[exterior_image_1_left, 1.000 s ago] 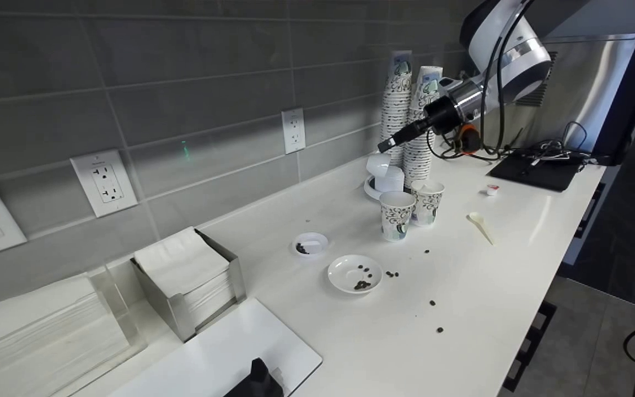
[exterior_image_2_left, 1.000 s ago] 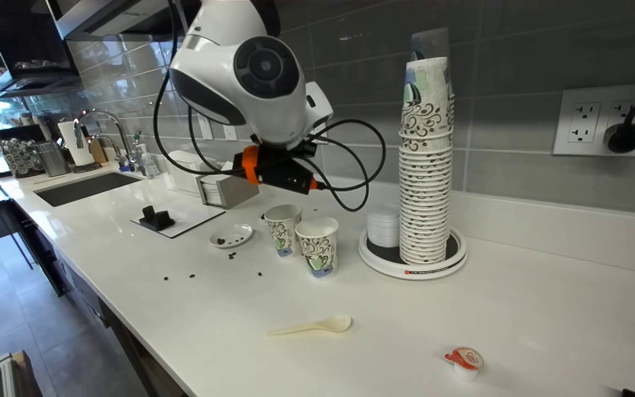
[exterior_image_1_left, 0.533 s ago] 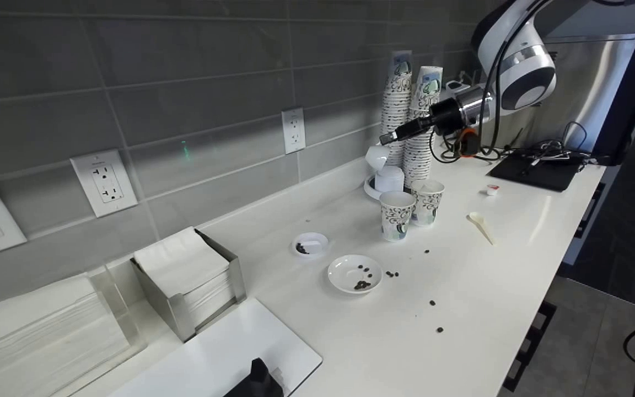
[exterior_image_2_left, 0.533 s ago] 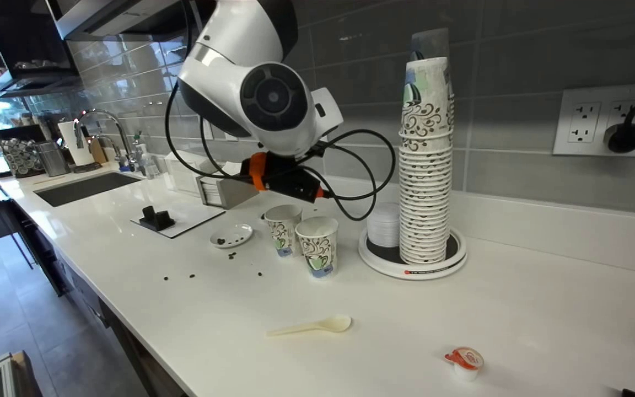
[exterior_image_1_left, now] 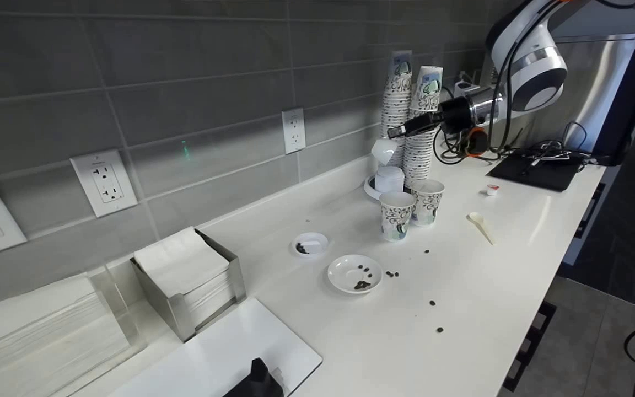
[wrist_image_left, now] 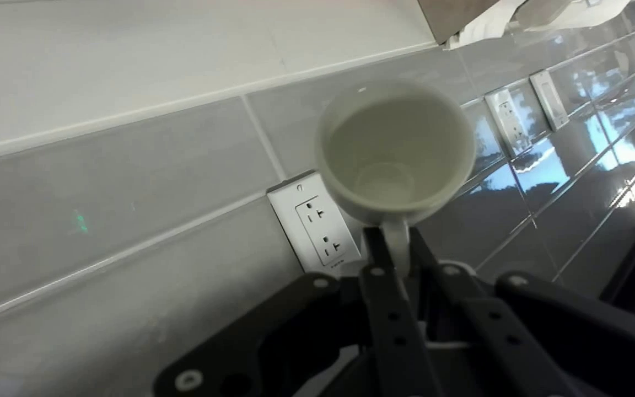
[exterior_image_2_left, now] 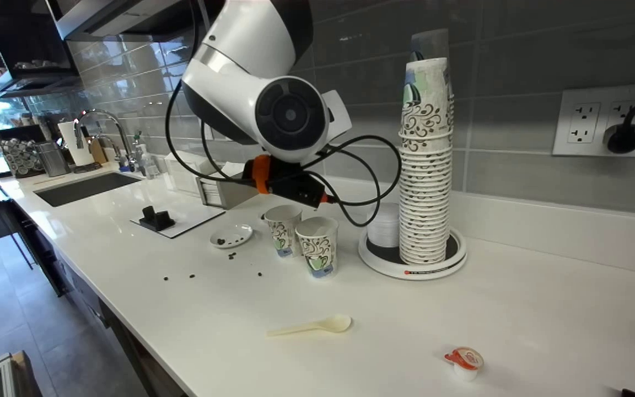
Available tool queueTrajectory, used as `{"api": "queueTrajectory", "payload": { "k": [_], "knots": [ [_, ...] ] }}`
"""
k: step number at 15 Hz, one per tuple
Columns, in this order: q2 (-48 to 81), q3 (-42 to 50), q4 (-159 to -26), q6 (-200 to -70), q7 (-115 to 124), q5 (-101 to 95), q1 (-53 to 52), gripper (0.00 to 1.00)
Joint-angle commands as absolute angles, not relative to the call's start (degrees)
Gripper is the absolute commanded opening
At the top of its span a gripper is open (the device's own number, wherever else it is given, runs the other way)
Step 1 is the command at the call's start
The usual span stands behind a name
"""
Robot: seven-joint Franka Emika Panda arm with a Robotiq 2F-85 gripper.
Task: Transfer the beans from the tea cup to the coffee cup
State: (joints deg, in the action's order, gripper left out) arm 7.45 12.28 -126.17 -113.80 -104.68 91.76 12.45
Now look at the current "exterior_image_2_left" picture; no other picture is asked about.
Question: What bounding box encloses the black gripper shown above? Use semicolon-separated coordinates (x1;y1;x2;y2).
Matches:
267;157;329;210

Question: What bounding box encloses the patterned paper coffee cup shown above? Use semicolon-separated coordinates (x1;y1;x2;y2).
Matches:
292;213;340;279
259;203;304;257

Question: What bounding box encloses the patterned paper cup stack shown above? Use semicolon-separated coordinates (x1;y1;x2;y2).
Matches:
396;55;455;266

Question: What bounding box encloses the round white cup tray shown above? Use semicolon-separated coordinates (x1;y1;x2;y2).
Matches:
357;225;470;282

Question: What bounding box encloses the small red-topped creamer cup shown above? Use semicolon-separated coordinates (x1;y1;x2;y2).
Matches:
442;344;486;381

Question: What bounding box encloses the metal napkin dispenser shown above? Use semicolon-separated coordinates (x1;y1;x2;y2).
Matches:
196;173;259;210

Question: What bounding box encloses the white ceramic saucer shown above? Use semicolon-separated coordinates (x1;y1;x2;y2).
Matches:
206;222;255;251

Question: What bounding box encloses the stack of white lids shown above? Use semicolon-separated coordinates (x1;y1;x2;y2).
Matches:
365;205;401;248

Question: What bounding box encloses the small black block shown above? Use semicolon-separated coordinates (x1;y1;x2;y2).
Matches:
139;203;177;234

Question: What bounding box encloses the metal faucet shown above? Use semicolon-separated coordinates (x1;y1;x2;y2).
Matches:
73;107;131;173

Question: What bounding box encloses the dark counter sink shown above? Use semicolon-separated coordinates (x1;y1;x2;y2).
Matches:
33;169;142;210

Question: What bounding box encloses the white kettle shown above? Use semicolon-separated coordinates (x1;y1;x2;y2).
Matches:
55;117;97;168

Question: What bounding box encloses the white outlet with plug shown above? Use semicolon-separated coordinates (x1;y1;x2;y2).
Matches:
551;81;635;159

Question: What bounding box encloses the dark overhead cabinet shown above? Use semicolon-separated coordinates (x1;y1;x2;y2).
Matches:
0;0;81;97

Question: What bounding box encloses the orange wrist cable holder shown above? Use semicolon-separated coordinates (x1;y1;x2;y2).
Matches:
248;154;272;195

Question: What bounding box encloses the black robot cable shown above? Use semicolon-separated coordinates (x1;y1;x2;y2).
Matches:
162;79;405;229

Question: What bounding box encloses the wooden frame rack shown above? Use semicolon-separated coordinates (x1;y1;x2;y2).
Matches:
0;351;41;397

